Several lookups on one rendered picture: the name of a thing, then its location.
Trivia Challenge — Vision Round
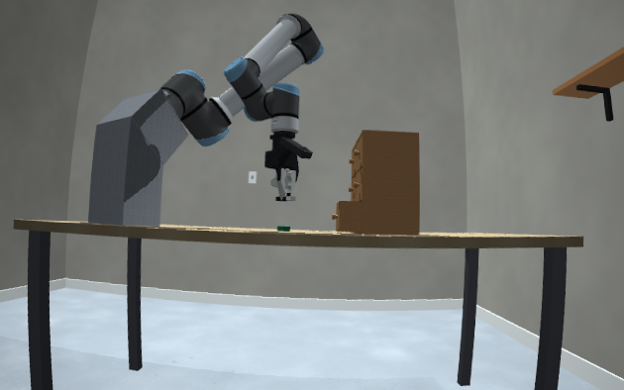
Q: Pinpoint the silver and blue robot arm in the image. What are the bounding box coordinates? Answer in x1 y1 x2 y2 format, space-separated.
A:
161 13 324 146

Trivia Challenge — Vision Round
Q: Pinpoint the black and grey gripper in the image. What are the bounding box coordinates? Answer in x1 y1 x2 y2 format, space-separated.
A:
264 131 299 200

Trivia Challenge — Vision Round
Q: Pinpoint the brown wooden chest of drawers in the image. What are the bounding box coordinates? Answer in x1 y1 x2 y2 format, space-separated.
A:
352 130 420 235

